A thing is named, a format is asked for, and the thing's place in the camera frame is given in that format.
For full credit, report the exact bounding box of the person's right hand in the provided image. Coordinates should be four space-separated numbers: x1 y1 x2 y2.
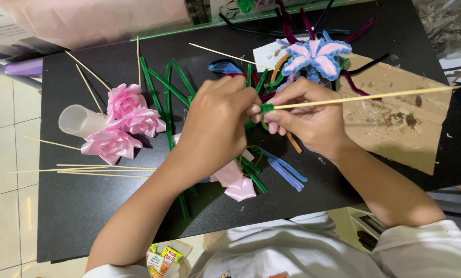
262 77 355 160

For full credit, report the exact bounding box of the person's left hand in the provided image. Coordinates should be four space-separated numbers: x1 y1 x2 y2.
174 75 263 179

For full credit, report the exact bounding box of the green pipe cleaner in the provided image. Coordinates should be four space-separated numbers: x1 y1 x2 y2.
245 101 277 132

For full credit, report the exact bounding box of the long wooden skewer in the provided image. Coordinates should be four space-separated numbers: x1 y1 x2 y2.
273 85 461 110

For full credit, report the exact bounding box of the red pipe cleaner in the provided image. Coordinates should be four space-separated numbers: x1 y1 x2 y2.
222 72 260 89

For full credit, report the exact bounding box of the orange pipe cleaner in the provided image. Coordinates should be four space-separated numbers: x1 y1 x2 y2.
286 131 303 154
270 53 291 84

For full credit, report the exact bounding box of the yellow rubber band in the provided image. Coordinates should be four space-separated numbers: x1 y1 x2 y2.
238 145 263 177

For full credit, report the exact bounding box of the blue pipe-cleaner petal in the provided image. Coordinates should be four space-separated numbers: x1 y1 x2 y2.
208 59 244 75

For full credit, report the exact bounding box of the white paper card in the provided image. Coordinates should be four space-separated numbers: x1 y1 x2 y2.
252 36 294 73

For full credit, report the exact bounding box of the light blue pipe cleaner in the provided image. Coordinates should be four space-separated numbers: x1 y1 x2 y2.
261 148 308 183
267 158 305 193

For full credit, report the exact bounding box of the folded pink ribbon piece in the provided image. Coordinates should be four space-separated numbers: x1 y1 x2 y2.
210 159 258 202

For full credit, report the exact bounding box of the black pipe cleaner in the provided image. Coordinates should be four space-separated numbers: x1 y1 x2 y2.
218 13 351 38
313 0 336 32
340 53 390 76

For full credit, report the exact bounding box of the blue and pink pipe-cleaner flower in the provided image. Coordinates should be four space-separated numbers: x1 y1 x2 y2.
276 30 353 84

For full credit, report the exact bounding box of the heap of green pipe cleaners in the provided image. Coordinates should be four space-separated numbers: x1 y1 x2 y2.
139 57 278 222

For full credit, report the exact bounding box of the maroon pipe cleaner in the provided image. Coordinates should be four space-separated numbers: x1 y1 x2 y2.
342 69 383 102
299 7 317 41
274 0 300 44
344 16 377 44

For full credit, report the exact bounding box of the small green ornament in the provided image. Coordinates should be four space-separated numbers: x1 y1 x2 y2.
237 0 256 14

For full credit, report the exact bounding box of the pink ribbon rose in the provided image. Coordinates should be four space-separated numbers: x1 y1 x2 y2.
80 129 143 166
108 107 167 138
106 83 148 120

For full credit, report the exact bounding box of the brown cardboard sheet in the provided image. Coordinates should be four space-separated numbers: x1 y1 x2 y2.
335 53 454 177

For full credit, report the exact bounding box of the person's white shirt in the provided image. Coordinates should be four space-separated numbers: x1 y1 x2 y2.
83 211 461 278

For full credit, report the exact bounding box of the white low shelf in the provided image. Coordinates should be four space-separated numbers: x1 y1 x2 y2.
346 206 388 254

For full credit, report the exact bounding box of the yellow orange seasoning sachet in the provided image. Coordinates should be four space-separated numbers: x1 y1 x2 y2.
159 246 185 272

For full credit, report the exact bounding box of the translucent plastic cup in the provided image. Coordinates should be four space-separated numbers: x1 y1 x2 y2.
58 104 107 139

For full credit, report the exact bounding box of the white green seasoning sachet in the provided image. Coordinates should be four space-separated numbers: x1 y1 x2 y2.
146 251 165 274

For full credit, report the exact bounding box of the pink wrapping sheet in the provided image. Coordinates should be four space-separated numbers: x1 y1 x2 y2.
0 0 193 51

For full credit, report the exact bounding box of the clear plastic bag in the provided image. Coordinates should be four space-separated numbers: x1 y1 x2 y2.
412 0 461 59

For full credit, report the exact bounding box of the purple paper roll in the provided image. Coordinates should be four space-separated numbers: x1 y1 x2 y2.
3 57 44 78

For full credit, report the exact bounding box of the printed paper poster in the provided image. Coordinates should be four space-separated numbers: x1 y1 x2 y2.
0 0 68 63

